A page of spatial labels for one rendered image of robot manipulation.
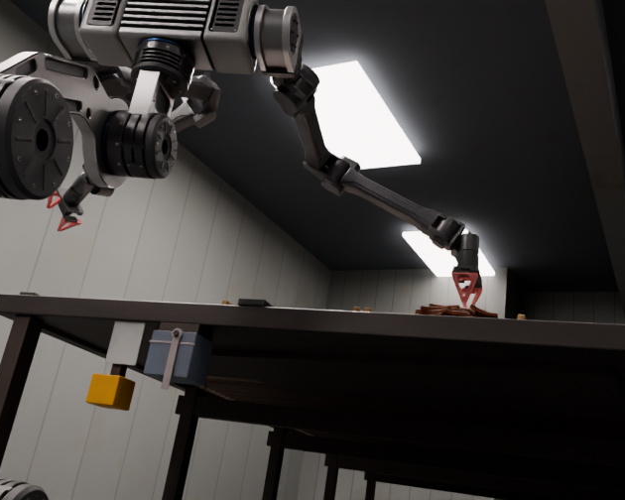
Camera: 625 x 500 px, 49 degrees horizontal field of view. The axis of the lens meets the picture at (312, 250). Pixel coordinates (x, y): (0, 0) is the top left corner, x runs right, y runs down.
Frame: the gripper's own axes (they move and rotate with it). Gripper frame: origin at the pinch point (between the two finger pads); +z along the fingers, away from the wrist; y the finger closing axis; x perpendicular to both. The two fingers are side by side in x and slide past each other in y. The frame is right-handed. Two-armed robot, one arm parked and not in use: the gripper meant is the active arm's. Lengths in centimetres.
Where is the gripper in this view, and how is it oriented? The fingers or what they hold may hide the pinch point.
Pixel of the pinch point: (466, 305)
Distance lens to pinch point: 189.6
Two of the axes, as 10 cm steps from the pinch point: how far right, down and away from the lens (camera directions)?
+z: -1.1, 9.3, -3.6
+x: -9.4, 0.1, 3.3
